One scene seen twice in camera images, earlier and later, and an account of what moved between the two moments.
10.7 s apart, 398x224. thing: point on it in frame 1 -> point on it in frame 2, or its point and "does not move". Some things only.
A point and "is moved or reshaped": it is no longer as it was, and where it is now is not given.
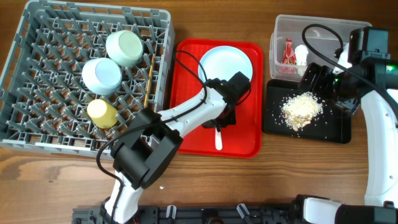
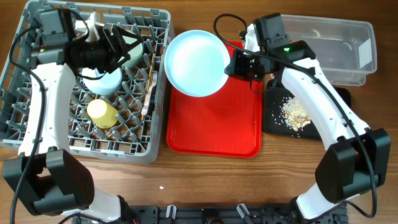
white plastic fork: (218, 140) -> (153, 81)
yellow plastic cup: (102, 115) does not move
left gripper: (231, 120) -> (118, 55)
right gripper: (323, 73) -> (235, 68)
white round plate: (222, 62) is moved or reshaped
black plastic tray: (333, 124) does not move
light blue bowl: (102, 76) does not move
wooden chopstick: (148, 85) does not move
